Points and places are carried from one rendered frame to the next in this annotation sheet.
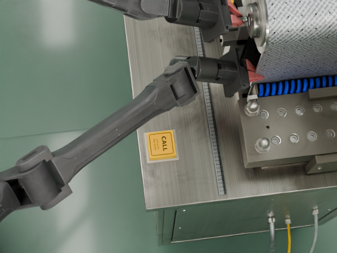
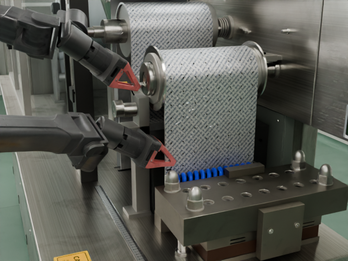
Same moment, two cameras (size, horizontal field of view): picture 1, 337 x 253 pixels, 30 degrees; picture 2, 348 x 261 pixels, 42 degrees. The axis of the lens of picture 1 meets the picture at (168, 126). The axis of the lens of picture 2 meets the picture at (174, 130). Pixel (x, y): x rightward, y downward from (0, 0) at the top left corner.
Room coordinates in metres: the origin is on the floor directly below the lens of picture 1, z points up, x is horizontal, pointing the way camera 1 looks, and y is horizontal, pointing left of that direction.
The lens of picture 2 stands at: (-0.37, -0.01, 1.45)
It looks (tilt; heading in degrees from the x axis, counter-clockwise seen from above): 17 degrees down; 348
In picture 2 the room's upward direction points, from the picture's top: straight up
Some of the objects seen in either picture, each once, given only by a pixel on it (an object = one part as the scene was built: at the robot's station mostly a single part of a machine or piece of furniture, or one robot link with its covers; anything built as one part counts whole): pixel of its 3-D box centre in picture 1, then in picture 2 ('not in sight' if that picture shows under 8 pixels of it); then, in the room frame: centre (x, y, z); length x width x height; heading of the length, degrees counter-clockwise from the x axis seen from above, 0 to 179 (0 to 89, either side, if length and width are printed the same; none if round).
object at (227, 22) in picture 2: not in sight; (217, 27); (0.94, -0.43, 1.34); 0.07 x 0.07 x 0.07; 10
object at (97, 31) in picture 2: not in sight; (91, 32); (0.87, -0.06, 1.34); 0.06 x 0.03 x 0.03; 100
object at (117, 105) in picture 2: not in sight; (117, 109); (0.66, -0.10, 1.18); 0.04 x 0.02 x 0.04; 10
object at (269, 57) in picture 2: not in sight; (266, 56); (0.69, -0.48, 1.28); 0.06 x 0.05 x 0.02; 100
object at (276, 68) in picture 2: not in sight; (263, 70); (0.69, -0.47, 1.25); 0.07 x 0.04 x 0.04; 100
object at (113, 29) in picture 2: not in sight; (113, 31); (0.88, -0.12, 1.34); 0.06 x 0.06 x 0.06; 10
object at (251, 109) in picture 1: (253, 106); (172, 179); (0.51, -0.20, 1.05); 0.04 x 0.04 x 0.04
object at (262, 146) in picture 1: (263, 143); (194, 197); (0.42, -0.23, 1.05); 0.04 x 0.04 x 0.04
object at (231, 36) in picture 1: (229, 45); (134, 157); (0.67, -0.14, 1.05); 0.06 x 0.05 x 0.31; 100
